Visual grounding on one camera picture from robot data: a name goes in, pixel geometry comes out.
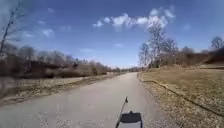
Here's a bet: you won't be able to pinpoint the grey asphalt path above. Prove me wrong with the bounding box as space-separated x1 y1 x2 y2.
0 72 181 128

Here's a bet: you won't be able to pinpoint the tall pale bare tree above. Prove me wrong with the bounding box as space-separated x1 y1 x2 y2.
138 23 179 69

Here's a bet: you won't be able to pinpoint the dry grass field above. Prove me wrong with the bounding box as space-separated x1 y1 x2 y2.
0 73 123 108

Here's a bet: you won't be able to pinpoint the wood of bare trees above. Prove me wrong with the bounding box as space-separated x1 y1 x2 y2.
0 43 141 80

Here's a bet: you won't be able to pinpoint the dry grass slope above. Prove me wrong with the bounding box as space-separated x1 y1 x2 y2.
137 64 224 128

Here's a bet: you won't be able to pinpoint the brown bare bushes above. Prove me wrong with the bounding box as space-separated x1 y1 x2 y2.
166 46 224 67

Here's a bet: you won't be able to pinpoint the thin bare tree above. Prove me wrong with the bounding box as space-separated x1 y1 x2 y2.
0 0 26 56

